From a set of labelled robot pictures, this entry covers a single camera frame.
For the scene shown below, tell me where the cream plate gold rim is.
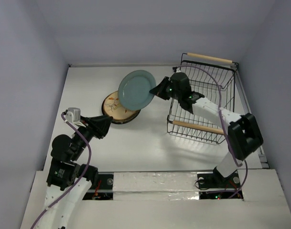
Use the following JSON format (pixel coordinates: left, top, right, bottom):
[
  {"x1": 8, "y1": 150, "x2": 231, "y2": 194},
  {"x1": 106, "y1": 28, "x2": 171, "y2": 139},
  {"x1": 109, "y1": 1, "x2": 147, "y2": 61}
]
[{"x1": 102, "y1": 91, "x2": 140, "y2": 122}]

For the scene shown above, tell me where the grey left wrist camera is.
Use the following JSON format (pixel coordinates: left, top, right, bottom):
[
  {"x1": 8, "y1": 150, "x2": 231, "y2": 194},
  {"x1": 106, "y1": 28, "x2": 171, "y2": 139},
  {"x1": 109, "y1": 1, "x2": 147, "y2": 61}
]
[{"x1": 64, "y1": 107, "x2": 81, "y2": 123}]

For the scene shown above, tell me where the dark green reindeer plate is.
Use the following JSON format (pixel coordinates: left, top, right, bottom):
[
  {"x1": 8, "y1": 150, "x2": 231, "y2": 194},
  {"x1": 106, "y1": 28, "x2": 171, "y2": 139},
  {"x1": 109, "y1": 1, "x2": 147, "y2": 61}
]
[{"x1": 101, "y1": 97, "x2": 140, "y2": 124}]

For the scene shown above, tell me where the white foreground board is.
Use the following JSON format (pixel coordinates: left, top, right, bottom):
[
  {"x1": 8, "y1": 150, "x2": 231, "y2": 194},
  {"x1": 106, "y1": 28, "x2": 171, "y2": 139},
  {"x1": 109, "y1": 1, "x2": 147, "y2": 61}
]
[{"x1": 22, "y1": 169, "x2": 291, "y2": 229}]

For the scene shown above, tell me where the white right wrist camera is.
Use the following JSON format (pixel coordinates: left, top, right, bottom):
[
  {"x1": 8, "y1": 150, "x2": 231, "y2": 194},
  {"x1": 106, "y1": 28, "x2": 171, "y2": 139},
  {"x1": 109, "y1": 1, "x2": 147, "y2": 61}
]
[{"x1": 172, "y1": 67, "x2": 182, "y2": 73}]

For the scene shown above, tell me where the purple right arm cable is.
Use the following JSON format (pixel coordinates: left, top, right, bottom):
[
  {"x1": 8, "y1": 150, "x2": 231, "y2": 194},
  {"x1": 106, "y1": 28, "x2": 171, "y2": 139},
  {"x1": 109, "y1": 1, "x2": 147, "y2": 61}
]
[{"x1": 175, "y1": 65, "x2": 248, "y2": 199}]

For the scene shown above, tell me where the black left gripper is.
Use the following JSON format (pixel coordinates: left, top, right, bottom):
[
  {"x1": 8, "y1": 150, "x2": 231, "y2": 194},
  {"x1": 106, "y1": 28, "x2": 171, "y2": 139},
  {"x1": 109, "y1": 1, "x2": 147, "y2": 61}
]
[{"x1": 71, "y1": 114, "x2": 113, "y2": 159}]

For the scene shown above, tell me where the silver foil strip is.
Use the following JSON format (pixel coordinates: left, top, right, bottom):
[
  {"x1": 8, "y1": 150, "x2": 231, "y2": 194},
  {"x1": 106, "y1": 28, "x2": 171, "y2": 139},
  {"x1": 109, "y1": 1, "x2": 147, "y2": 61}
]
[{"x1": 112, "y1": 172, "x2": 199, "y2": 201}]

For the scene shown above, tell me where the black wire dish rack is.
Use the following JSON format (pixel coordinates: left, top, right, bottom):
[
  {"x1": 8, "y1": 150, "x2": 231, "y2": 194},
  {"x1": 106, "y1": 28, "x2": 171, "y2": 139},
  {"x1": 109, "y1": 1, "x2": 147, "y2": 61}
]
[{"x1": 167, "y1": 52, "x2": 237, "y2": 144}]

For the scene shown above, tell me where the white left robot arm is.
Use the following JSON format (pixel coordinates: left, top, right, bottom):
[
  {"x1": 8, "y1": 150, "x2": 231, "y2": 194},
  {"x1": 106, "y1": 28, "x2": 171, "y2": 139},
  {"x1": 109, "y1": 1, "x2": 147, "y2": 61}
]
[{"x1": 37, "y1": 112, "x2": 112, "y2": 229}]

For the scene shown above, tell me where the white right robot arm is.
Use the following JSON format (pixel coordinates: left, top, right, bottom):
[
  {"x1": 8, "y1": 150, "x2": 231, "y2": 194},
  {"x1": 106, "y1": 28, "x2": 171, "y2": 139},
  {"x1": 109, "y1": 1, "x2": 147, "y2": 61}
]
[{"x1": 150, "y1": 73, "x2": 263, "y2": 187}]

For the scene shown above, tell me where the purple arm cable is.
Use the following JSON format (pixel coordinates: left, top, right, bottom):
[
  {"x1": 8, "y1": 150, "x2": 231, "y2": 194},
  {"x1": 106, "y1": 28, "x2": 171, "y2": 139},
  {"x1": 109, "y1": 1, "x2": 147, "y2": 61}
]
[
  {"x1": 30, "y1": 111, "x2": 92, "y2": 229},
  {"x1": 175, "y1": 65, "x2": 248, "y2": 199}
]

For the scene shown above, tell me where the teal green plate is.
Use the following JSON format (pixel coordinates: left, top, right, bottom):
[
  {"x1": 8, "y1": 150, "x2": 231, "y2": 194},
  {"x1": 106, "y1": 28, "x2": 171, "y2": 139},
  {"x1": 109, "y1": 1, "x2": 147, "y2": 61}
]
[{"x1": 118, "y1": 70, "x2": 156, "y2": 111}]

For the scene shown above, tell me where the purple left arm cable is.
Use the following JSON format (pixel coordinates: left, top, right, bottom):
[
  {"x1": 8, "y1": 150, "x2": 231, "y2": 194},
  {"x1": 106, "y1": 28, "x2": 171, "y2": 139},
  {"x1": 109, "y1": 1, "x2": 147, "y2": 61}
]
[{"x1": 30, "y1": 111, "x2": 92, "y2": 229}]

